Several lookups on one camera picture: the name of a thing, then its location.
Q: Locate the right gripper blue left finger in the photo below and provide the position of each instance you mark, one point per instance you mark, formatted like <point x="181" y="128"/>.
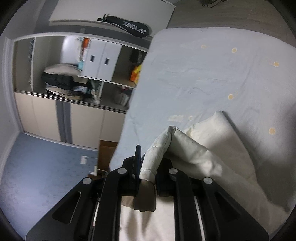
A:
<point x="137" y="163"/>

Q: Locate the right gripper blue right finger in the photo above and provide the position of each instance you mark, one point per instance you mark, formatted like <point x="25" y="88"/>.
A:
<point x="163" y="182"/>

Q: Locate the white jacket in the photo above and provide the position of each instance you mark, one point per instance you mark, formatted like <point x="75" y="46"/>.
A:
<point x="211" y="149"/>

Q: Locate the orange yellow clothes pile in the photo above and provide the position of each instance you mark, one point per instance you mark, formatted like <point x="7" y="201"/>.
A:
<point x="134" y="76"/>

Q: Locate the brown wooden headboard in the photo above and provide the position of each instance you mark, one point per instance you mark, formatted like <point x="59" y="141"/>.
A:
<point x="105" y="154"/>

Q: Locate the white power strip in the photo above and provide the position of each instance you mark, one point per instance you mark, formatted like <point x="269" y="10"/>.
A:
<point x="83" y="160"/>

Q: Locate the open wardrobe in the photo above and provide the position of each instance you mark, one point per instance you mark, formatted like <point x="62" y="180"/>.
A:
<point x="64" y="54"/>

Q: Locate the white drawer unit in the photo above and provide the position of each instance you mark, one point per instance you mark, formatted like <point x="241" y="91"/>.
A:
<point x="100" y="60"/>

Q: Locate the black Yonex racket bag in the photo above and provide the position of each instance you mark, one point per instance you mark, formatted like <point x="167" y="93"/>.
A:
<point x="136" y="29"/>

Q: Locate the light blue bed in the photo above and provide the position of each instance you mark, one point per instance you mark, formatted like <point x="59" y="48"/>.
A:
<point x="190" y="74"/>

